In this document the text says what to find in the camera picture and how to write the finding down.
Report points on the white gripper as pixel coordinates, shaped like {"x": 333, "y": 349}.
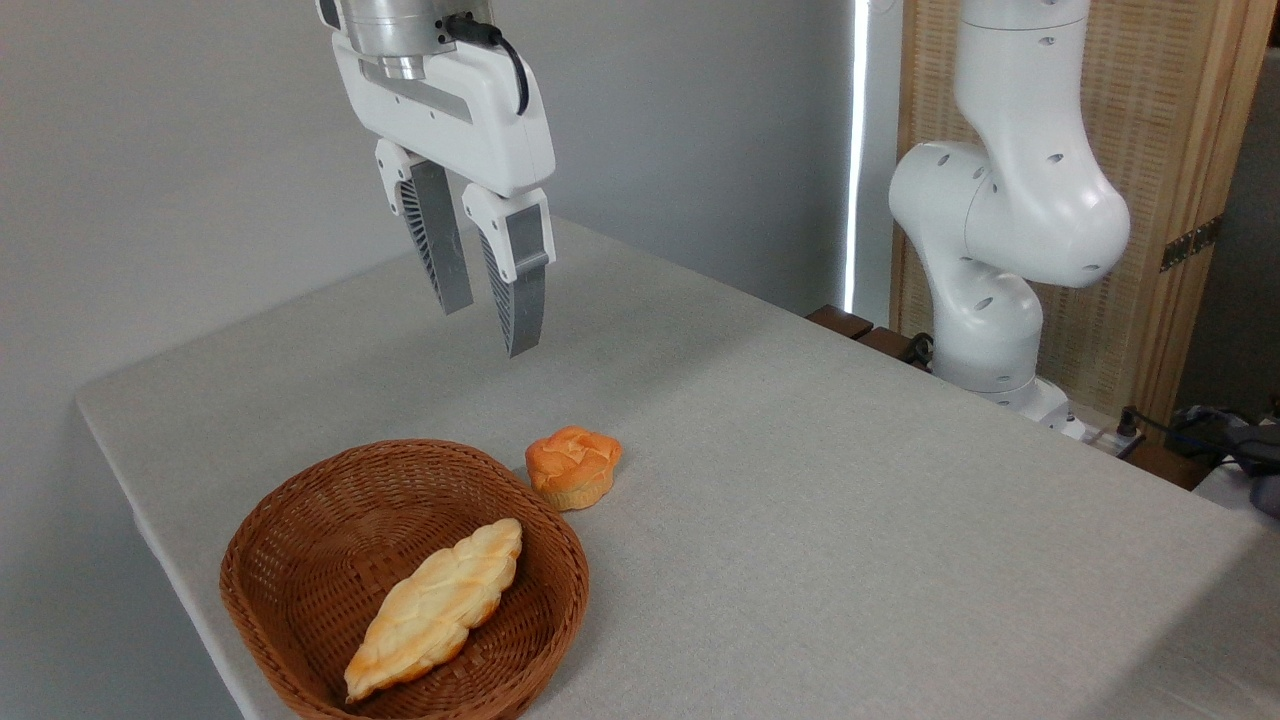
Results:
{"x": 480, "y": 120}

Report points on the long braided bread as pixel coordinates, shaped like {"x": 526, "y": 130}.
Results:
{"x": 435, "y": 605}

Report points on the round orange bread bun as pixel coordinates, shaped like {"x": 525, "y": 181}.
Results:
{"x": 572, "y": 465}

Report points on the brown wicker basket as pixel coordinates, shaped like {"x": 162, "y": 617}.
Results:
{"x": 300, "y": 560}

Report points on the dark brown wooden block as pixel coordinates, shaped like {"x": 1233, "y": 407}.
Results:
{"x": 840, "y": 321}
{"x": 888, "y": 343}

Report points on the white power strip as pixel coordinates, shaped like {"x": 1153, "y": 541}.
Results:
{"x": 1105, "y": 438}

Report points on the wooden woven folding screen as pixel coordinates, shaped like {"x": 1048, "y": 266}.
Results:
{"x": 1170, "y": 130}

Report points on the metal screen hinge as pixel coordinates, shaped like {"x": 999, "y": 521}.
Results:
{"x": 1190, "y": 244}

